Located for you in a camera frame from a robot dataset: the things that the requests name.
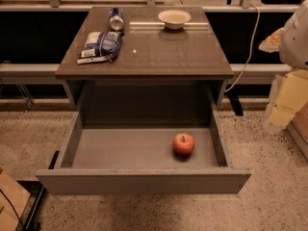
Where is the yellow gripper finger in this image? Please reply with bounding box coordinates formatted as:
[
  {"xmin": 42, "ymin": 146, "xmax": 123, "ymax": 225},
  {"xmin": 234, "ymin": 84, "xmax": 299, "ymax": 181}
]
[
  {"xmin": 259, "ymin": 28, "xmax": 284, "ymax": 53},
  {"xmin": 263, "ymin": 69, "xmax": 308, "ymax": 134}
]

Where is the red apple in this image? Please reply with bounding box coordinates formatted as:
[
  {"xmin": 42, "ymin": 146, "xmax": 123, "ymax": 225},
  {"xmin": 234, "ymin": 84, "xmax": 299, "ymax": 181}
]
[{"xmin": 172, "ymin": 133, "xmax": 195, "ymax": 156}]

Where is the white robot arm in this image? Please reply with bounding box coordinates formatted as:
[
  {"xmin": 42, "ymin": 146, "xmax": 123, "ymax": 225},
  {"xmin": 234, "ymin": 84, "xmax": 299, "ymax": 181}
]
[{"xmin": 259, "ymin": 0, "xmax": 308, "ymax": 134}]

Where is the brown cabinet counter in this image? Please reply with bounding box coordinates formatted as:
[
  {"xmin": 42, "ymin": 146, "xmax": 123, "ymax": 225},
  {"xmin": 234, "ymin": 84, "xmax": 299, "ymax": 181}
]
[{"xmin": 56, "ymin": 7, "xmax": 233, "ymax": 104}]

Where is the grey open drawer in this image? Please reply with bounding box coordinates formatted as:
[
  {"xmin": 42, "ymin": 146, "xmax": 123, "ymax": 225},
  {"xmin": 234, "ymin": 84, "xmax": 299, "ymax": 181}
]
[{"xmin": 35, "ymin": 80, "xmax": 252, "ymax": 196}]

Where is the cardboard box right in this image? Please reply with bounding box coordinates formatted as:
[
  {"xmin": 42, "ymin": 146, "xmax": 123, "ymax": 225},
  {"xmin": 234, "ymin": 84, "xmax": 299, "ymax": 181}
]
[{"xmin": 287, "ymin": 103, "xmax": 308, "ymax": 160}]

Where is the cardboard box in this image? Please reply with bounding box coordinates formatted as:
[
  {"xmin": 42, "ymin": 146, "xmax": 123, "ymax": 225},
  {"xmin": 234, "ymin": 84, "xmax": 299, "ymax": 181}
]
[
  {"xmin": 287, "ymin": 103, "xmax": 308, "ymax": 160},
  {"xmin": 0, "ymin": 168, "xmax": 30, "ymax": 231}
]

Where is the white bowl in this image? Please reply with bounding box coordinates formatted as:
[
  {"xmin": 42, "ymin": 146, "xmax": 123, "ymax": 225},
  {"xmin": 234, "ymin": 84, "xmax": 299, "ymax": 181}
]
[{"xmin": 158, "ymin": 10, "xmax": 192, "ymax": 30}]

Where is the blue soda can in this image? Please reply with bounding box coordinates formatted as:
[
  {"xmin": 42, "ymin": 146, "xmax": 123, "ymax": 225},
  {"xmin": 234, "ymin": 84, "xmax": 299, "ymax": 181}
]
[{"xmin": 109, "ymin": 8, "xmax": 124, "ymax": 31}]

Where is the blue white chip bag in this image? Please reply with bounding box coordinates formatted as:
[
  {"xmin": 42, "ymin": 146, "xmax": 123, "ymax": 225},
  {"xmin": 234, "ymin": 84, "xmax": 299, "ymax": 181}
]
[{"xmin": 77, "ymin": 32, "xmax": 124, "ymax": 64}]

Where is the cardboard box left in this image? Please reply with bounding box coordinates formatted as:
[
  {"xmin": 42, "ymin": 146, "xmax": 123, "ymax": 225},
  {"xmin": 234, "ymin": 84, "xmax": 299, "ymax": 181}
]
[{"xmin": 0, "ymin": 168, "xmax": 30, "ymax": 231}]

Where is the white cable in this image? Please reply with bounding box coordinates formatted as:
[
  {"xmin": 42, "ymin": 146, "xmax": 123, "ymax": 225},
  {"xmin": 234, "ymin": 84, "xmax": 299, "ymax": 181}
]
[{"xmin": 223, "ymin": 4, "xmax": 261, "ymax": 93}]

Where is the black cable on box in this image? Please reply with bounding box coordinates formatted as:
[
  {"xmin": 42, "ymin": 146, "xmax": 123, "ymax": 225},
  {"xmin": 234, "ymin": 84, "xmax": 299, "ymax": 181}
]
[{"xmin": 0, "ymin": 188, "xmax": 27, "ymax": 230}]

